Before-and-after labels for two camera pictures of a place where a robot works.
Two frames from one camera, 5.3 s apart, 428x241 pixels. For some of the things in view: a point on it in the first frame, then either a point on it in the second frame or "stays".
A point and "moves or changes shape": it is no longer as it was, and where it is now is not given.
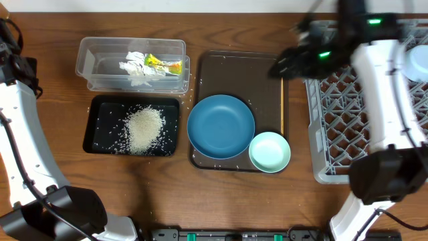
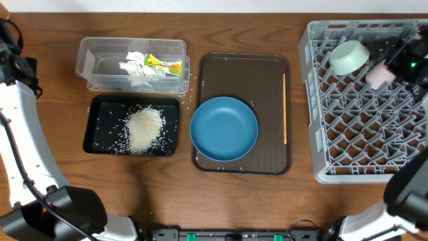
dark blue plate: x=221 y=126 stays
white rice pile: x=143 y=128 stays
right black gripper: x=287 y=57 to x=398 y=52
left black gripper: x=31 y=65 stays
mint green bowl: x=269 y=152 moves or changes shape
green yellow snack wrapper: x=171 y=67 stays
